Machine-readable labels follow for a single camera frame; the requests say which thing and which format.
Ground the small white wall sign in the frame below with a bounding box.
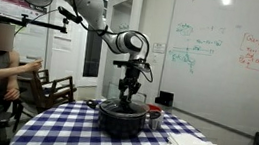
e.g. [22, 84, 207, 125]
[151, 41, 167, 55]

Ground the whiteboard with writing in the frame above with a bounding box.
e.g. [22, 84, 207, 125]
[155, 0, 259, 138]

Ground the dark wooden chair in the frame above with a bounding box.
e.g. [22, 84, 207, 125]
[6, 64, 80, 139]
[35, 68, 52, 87]

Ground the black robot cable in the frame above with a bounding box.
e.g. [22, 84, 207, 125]
[48, 0, 164, 85]

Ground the person's right hand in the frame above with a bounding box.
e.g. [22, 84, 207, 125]
[23, 56, 44, 75]

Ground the white door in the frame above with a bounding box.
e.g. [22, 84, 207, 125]
[100, 0, 144, 104]

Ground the small black box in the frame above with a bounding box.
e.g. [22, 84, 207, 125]
[153, 89, 175, 108]

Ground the black boom rod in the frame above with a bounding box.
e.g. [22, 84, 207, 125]
[0, 10, 70, 35]

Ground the black camera on boom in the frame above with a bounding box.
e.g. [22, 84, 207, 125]
[56, 6, 85, 26]

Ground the person's left forearm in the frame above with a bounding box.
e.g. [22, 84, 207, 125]
[6, 71, 22, 92]

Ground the blue white checkered tablecloth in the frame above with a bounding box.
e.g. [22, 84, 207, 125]
[8, 88, 238, 145]

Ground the person's left hand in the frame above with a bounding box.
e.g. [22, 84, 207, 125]
[3, 86, 21, 103]

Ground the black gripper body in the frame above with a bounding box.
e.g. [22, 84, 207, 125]
[117, 64, 145, 98]

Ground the purple banner wall poster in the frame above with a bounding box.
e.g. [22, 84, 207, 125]
[0, 0, 50, 23]

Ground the black cooking pot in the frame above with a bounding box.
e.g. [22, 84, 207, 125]
[81, 95, 163, 145]

